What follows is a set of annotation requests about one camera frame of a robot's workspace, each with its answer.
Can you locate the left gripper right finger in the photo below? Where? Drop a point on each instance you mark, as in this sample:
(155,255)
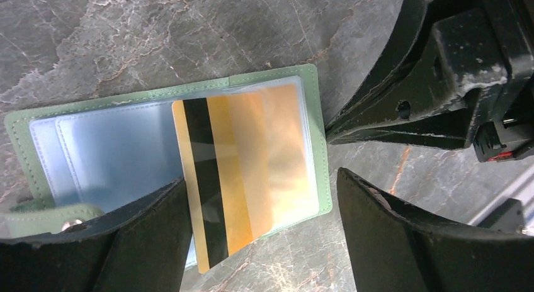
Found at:
(396,246)

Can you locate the gold card black stripe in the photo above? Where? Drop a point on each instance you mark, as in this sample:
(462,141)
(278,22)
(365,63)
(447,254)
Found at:
(222,144)

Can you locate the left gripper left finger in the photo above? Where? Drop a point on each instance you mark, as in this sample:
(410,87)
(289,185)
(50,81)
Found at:
(141,246)

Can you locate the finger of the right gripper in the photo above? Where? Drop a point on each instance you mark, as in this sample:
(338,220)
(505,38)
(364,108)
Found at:
(454,74)

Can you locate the green card holder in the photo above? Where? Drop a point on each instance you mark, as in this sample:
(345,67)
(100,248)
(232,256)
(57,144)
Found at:
(88,158)

